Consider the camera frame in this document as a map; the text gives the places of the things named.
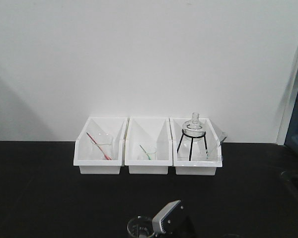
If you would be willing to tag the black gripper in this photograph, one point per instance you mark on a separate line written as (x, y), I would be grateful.
(184, 230)

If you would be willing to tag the clear graduated glass beaker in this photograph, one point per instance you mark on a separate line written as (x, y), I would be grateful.
(140, 227)

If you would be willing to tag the small glass beaker in bin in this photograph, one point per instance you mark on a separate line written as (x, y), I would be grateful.
(151, 150)

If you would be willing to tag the large glass beaker in bin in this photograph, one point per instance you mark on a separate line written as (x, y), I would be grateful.
(105, 140)

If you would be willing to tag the right white plastic bin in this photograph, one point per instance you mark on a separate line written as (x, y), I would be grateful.
(203, 166)

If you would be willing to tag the white plastic bin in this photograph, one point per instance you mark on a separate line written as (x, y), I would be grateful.
(149, 131)
(116, 127)
(203, 166)

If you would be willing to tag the middle white plastic bin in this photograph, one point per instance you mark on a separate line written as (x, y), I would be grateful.
(149, 131)

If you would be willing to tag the round glass flask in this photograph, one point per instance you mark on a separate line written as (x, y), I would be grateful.
(193, 127)

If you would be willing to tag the left white plastic bin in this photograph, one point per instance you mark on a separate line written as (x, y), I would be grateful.
(116, 127)

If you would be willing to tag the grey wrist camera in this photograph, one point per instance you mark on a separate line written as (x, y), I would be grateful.
(169, 218)

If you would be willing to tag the black wire tripod stand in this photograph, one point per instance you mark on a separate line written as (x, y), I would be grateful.
(192, 145)

